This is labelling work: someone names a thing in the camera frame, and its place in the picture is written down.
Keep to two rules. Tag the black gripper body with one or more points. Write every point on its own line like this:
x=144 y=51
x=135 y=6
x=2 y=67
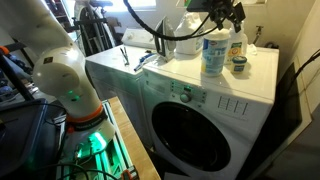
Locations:
x=222 y=8

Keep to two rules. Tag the blue wipes canister white lid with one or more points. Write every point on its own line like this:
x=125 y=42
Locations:
x=215 y=53

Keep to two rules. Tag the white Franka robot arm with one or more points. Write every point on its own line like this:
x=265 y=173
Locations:
x=60 y=71

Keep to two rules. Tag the white detergent bottle yellow label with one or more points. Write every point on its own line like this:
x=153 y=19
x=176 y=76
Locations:
x=237 y=45

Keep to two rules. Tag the white crumpled cloth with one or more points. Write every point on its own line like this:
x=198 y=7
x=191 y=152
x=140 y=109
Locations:
x=252 y=49

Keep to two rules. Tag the large white plastic jug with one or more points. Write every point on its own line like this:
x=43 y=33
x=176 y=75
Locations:
x=186 y=36

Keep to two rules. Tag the small blue jar white label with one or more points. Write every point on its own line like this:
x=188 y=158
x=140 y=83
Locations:
x=238 y=64

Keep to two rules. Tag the grey clothes iron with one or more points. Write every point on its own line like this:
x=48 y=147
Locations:
x=165 y=40

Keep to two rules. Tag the blue white brush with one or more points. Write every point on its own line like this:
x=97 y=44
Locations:
x=144 y=61

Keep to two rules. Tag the white front-load washing machine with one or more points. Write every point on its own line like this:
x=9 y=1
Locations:
x=206 y=113

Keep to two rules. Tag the dark metal tongs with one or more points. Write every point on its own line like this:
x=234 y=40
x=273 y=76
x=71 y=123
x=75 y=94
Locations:
x=125 y=56

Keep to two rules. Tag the white top-load washer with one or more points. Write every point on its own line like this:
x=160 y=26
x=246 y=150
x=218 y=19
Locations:
x=113 y=76

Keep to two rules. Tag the wooden workbench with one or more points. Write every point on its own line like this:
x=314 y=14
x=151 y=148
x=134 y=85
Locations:
x=133 y=140

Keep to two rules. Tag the orange bench clamp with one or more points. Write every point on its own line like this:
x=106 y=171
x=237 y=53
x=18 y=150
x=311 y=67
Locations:
x=130 y=174

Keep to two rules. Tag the black tripod leg orange clamp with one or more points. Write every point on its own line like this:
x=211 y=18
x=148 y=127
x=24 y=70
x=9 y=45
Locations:
x=11 y=75

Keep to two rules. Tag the black equipment case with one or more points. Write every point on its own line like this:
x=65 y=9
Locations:
x=20 y=133

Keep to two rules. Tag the wall water faucet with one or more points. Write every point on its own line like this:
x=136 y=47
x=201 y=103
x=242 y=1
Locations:
x=257 y=33

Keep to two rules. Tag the wall shelf with items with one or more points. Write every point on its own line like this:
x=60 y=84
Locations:
x=56 y=13

